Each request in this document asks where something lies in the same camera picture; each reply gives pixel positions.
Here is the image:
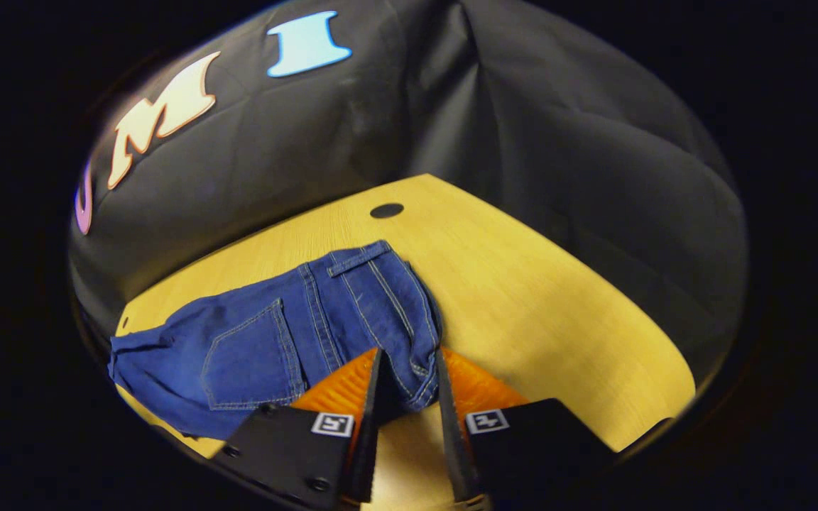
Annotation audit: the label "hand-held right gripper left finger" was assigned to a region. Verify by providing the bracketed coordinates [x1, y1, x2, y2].
[213, 347, 386, 509]

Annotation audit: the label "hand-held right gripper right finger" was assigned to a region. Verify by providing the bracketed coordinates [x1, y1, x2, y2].
[435, 347, 617, 509]

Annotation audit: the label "blue denim jeans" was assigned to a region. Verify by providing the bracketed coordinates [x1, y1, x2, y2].
[107, 240, 445, 441]

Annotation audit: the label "black backdrop cloth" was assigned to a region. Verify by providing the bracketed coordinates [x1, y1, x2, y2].
[68, 0, 748, 370]

